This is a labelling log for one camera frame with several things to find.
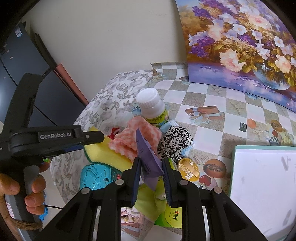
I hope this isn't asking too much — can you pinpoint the green tissue pack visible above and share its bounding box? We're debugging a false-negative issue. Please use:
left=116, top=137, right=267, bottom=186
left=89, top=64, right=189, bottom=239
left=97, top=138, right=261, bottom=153
left=154, top=204, right=183, bottom=228

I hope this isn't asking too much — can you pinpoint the purple paper packet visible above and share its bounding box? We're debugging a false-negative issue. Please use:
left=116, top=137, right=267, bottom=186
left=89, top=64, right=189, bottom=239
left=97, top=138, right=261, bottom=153
left=136, top=129, right=164, bottom=191

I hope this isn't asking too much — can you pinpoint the yellow green sponge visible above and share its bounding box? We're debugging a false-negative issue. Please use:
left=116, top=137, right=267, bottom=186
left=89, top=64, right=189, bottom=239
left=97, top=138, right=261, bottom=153
left=84, top=128, right=137, bottom=172

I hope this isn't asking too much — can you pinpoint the pink white wavy cloth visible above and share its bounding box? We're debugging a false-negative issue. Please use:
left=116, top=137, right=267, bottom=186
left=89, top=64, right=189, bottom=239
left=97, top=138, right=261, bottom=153
left=108, top=115, right=163, bottom=162

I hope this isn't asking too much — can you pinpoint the leopard print scrunchie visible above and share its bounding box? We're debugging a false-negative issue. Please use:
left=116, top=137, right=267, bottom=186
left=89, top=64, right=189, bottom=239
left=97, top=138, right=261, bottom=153
left=157, top=126, right=194, bottom=164

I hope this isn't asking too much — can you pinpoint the person's left hand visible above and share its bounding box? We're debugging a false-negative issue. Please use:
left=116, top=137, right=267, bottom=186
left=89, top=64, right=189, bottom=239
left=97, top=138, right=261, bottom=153
left=0, top=161, right=50, bottom=216

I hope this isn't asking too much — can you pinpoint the dark blue cabinet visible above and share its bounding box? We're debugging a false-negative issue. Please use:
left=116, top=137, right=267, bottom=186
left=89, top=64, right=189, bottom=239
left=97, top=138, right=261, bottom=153
left=1, top=23, right=85, bottom=127

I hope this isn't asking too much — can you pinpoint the checkered picture tablecloth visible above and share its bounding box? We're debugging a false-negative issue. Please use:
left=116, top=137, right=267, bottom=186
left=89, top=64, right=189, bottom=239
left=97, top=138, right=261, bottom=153
left=120, top=61, right=296, bottom=239

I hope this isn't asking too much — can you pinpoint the white green-label pill bottle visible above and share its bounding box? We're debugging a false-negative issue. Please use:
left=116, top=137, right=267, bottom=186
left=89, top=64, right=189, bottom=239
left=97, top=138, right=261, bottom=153
left=135, top=88, right=169, bottom=128

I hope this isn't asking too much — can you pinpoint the salmon pink board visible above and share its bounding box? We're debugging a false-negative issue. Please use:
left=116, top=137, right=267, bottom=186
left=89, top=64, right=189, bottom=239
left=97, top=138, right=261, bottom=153
left=55, top=64, right=89, bottom=106

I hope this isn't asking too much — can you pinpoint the teal rimmed white tray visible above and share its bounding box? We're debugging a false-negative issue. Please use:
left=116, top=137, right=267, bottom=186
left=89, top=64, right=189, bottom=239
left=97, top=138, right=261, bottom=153
left=229, top=145, right=295, bottom=240

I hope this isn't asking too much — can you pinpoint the floral oil painting canvas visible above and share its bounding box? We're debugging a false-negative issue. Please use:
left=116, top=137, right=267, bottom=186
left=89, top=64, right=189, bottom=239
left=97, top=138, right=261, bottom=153
left=176, top=1, right=295, bottom=111

